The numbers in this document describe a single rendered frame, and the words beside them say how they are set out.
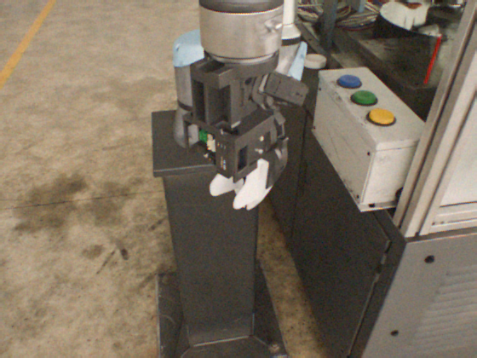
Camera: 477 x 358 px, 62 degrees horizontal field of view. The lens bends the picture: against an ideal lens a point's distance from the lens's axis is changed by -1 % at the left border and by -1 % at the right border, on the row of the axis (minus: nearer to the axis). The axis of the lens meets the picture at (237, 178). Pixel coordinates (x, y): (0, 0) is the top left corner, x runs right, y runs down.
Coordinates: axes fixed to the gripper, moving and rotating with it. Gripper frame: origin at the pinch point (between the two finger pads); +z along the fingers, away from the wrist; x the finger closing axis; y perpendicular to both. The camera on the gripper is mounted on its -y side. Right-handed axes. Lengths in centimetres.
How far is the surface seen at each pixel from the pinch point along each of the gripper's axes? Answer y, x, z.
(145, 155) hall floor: -69, -127, 91
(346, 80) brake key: -38.9, -7.5, 0.3
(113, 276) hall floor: -10, -74, 91
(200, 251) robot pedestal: -15, -27, 45
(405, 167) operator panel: -29.0, 10.5, 7.0
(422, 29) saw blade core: -65, -3, -4
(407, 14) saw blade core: -74, -10, -4
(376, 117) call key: -29.7, 3.3, 0.3
